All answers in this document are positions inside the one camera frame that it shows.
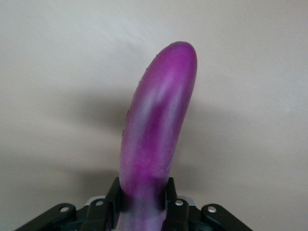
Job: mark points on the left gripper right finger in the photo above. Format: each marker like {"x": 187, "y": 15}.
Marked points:
{"x": 180, "y": 216}

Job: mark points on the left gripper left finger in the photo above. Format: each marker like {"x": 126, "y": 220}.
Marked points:
{"x": 101, "y": 216}

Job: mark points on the purple eggplant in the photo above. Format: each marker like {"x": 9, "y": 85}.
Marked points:
{"x": 156, "y": 132}

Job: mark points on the brown table cover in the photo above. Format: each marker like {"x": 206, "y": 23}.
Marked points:
{"x": 48, "y": 72}

